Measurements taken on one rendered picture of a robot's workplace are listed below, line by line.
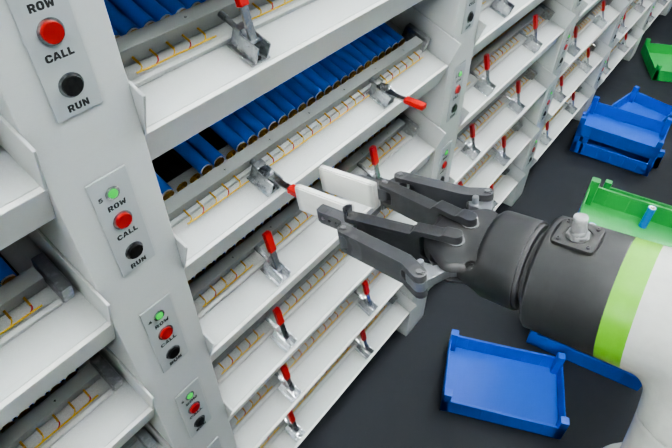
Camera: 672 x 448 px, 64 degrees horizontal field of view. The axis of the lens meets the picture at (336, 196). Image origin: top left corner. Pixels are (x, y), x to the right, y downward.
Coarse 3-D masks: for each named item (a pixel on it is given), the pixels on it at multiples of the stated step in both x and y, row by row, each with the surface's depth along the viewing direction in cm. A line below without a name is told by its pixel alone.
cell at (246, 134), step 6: (222, 120) 74; (228, 120) 73; (234, 120) 73; (240, 120) 74; (234, 126) 73; (240, 126) 73; (246, 126) 73; (240, 132) 73; (246, 132) 73; (252, 132) 73; (246, 138) 72
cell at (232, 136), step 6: (210, 126) 73; (216, 126) 72; (222, 126) 72; (228, 126) 73; (216, 132) 72; (222, 132) 72; (228, 132) 72; (234, 132) 72; (222, 138) 72; (228, 138) 72; (234, 138) 71; (240, 138) 72; (234, 144) 71; (240, 144) 72
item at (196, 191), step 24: (408, 48) 92; (360, 72) 85; (384, 72) 89; (336, 96) 80; (288, 120) 75; (312, 120) 78; (264, 144) 72; (216, 168) 67; (240, 168) 69; (192, 192) 65; (168, 216) 62
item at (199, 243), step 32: (416, 32) 94; (416, 64) 94; (448, 64) 96; (416, 96) 93; (320, 128) 79; (352, 128) 81; (224, 160) 71; (288, 160) 74; (320, 160) 76; (224, 192) 69; (256, 192) 70; (192, 224) 65; (224, 224) 66; (256, 224) 71; (192, 256) 63
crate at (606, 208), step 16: (592, 192) 135; (608, 192) 134; (592, 208) 137; (608, 208) 137; (624, 208) 135; (640, 208) 132; (608, 224) 132; (624, 224) 132; (656, 224) 132; (656, 240) 128
